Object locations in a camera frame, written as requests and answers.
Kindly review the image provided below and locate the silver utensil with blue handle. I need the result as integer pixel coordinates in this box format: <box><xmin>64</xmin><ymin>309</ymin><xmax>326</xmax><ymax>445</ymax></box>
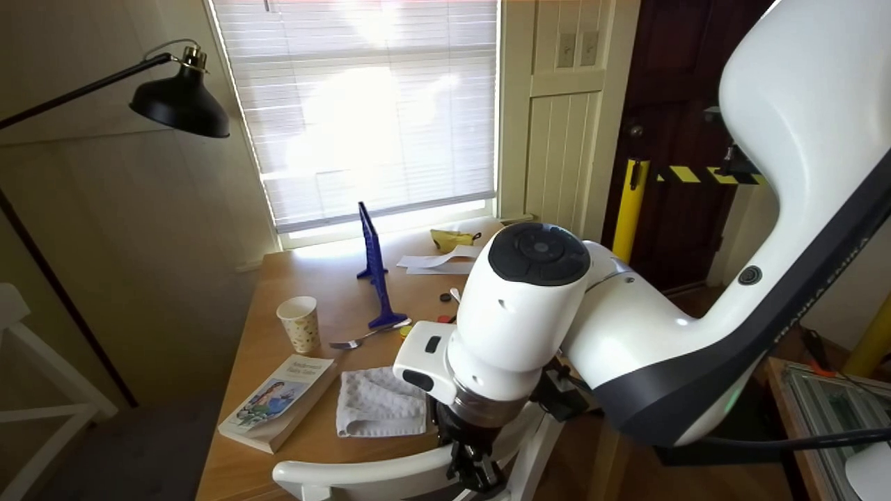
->
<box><xmin>328</xmin><ymin>320</ymin><xmax>413</xmax><ymax>356</ymax></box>

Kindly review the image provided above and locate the paperback book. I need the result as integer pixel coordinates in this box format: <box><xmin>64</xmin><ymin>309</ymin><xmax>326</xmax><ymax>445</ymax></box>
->
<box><xmin>217</xmin><ymin>355</ymin><xmax>344</xmax><ymax>456</ymax></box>

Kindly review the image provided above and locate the paper cup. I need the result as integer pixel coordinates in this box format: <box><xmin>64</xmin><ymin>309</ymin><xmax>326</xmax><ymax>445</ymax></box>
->
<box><xmin>274</xmin><ymin>295</ymin><xmax>324</xmax><ymax>359</ymax></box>

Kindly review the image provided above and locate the cream panelled door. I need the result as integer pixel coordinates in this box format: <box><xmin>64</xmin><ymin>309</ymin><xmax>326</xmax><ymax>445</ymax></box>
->
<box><xmin>500</xmin><ymin>0</ymin><xmax>647</xmax><ymax>246</ymax></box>

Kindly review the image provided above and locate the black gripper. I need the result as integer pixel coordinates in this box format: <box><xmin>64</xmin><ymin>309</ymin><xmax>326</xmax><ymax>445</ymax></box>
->
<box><xmin>430</xmin><ymin>388</ymin><xmax>540</xmax><ymax>501</ymax></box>

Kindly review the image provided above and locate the wooden side table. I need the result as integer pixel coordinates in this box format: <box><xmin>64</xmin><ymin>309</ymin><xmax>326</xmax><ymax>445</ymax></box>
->
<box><xmin>764</xmin><ymin>355</ymin><xmax>891</xmax><ymax>501</ymax></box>

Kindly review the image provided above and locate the grey green tray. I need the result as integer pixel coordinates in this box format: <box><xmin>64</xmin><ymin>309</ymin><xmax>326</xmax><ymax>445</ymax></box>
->
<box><xmin>784</xmin><ymin>359</ymin><xmax>891</xmax><ymax>470</ymax></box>

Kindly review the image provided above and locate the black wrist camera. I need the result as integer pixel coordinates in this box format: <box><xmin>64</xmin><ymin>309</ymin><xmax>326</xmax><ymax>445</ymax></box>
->
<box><xmin>532</xmin><ymin>363</ymin><xmax>594</xmax><ymax>423</ymax></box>

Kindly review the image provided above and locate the yellow post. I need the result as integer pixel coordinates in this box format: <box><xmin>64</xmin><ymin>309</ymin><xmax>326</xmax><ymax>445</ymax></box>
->
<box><xmin>611</xmin><ymin>157</ymin><xmax>656</xmax><ymax>267</ymax></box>
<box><xmin>842</xmin><ymin>294</ymin><xmax>891</xmax><ymax>383</ymax></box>

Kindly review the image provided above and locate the white wooden stool frame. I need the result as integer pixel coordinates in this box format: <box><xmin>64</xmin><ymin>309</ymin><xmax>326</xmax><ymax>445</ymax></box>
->
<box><xmin>0</xmin><ymin>282</ymin><xmax>122</xmax><ymax>501</ymax></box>

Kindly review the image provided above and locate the white window blind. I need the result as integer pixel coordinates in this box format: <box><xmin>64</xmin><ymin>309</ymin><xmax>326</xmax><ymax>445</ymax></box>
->
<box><xmin>207</xmin><ymin>0</ymin><xmax>504</xmax><ymax>235</ymax></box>

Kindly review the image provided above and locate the black desk lamp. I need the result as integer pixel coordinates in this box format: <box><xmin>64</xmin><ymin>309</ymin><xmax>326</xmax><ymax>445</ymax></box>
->
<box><xmin>0</xmin><ymin>37</ymin><xmax>235</xmax><ymax>413</ymax></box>

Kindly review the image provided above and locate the white wooden chair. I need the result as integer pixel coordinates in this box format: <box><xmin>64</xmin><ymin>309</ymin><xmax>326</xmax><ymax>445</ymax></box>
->
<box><xmin>270</xmin><ymin>398</ymin><xmax>571</xmax><ymax>501</ymax></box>

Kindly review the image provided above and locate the white paper sheet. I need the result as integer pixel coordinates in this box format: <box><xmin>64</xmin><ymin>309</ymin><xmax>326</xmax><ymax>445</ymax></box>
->
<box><xmin>395</xmin><ymin>242</ymin><xmax>484</xmax><ymax>278</ymax></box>

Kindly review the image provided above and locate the white rounded object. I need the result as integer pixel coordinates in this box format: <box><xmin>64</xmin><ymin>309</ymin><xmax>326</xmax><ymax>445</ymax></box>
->
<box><xmin>845</xmin><ymin>438</ymin><xmax>891</xmax><ymax>501</ymax></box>

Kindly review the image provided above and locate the light wooden table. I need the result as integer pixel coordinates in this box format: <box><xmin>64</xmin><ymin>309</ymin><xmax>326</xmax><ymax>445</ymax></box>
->
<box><xmin>193</xmin><ymin>218</ymin><xmax>651</xmax><ymax>501</ymax></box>

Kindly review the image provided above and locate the thick black cable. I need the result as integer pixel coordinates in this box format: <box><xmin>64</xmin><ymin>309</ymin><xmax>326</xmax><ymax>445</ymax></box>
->
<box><xmin>651</xmin><ymin>423</ymin><xmax>891</xmax><ymax>467</ymax></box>

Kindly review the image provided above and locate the blue toy shark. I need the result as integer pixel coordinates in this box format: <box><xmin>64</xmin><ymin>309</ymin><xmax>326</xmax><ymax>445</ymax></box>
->
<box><xmin>353</xmin><ymin>200</ymin><xmax>413</xmax><ymax>334</ymax></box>

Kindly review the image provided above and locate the black bar with yellow tape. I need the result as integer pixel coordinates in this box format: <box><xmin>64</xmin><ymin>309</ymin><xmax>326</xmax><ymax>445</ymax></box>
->
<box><xmin>656</xmin><ymin>161</ymin><xmax>764</xmax><ymax>191</ymax></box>

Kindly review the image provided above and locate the white folded cloth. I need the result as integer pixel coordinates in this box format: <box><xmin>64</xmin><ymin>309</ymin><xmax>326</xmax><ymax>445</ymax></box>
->
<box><xmin>335</xmin><ymin>366</ymin><xmax>431</xmax><ymax>440</ymax></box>

